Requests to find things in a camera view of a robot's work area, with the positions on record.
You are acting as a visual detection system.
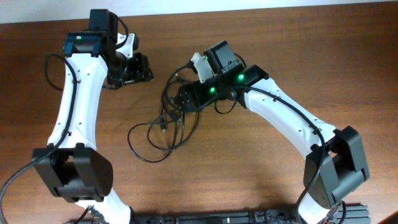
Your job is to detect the black usb cable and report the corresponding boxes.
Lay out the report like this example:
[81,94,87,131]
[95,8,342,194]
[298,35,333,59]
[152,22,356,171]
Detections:
[126,63,201,164]

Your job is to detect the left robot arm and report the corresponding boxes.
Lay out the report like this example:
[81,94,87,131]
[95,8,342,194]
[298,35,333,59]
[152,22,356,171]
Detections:
[32,9,154,223]

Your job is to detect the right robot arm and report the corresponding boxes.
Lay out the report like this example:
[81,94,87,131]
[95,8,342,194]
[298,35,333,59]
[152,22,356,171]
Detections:
[173,40,370,223]

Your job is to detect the left camera cable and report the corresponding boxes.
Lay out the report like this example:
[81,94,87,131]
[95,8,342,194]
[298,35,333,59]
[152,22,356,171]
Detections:
[0,15,130,224]

